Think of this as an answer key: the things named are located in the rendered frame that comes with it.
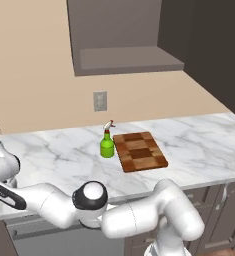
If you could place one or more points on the wooden checkered cutting board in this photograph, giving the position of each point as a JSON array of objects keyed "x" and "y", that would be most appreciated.
[{"x": 139, "y": 151}]

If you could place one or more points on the brown lower drawer front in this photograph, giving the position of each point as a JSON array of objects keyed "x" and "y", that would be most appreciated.
[{"x": 137, "y": 243}]

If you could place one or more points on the grey wall outlet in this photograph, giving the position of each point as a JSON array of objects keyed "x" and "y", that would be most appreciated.
[{"x": 100, "y": 101}]

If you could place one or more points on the green spray bottle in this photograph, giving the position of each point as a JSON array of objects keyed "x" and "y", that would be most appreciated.
[{"x": 107, "y": 148}]

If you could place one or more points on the brown cabinet drawer front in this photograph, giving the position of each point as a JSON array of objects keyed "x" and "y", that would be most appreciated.
[{"x": 197, "y": 196}]

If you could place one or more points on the grey dishwasher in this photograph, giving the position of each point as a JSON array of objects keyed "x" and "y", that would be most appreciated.
[{"x": 55, "y": 245}]

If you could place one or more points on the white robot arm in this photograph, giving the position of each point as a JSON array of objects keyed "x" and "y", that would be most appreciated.
[{"x": 145, "y": 216}]

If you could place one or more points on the tall dark cabinet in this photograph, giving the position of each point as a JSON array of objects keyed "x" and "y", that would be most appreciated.
[{"x": 212, "y": 50}]

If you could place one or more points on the open grey wall cabinet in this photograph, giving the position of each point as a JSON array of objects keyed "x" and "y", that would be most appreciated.
[{"x": 122, "y": 36}]

